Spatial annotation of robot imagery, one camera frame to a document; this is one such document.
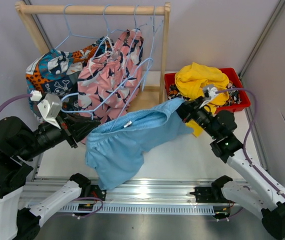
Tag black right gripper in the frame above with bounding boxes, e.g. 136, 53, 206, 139
170, 96, 219, 140

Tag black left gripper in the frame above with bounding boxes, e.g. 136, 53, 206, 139
19, 105, 102, 160

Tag yellow shorts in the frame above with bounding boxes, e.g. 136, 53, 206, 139
175, 62, 230, 137

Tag light blue shorts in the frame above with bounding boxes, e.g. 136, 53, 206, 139
85, 98, 193, 190

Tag orange black camo shorts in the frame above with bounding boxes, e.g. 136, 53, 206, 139
167, 83, 242, 107

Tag pink white patterned shorts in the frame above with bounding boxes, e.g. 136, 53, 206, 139
77, 30, 144, 124

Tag white wire hanger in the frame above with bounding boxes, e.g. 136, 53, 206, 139
87, 36, 114, 76

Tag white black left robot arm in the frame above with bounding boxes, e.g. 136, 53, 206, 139
0, 114, 100, 240

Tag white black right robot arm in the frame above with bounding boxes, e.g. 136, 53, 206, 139
176, 97, 285, 240

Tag blue orange patchwork shorts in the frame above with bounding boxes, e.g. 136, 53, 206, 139
26, 40, 105, 122

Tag wooden clothes rack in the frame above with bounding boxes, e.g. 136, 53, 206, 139
15, 0, 171, 111

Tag red plastic bin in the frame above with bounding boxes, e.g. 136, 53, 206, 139
164, 67, 251, 114

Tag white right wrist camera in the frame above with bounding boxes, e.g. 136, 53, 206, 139
200, 84, 218, 108

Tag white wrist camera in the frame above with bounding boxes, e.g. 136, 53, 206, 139
30, 90, 63, 129
200, 84, 218, 108

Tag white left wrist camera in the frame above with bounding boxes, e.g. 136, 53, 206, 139
30, 90, 63, 129

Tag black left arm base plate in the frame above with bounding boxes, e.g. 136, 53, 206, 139
69, 173, 107, 201

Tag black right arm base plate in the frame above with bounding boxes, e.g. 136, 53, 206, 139
189, 175, 233, 204

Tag aluminium mounting rail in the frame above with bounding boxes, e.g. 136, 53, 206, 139
19, 178, 215, 208

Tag slotted cable duct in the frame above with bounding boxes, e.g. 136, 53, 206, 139
58, 202, 215, 216

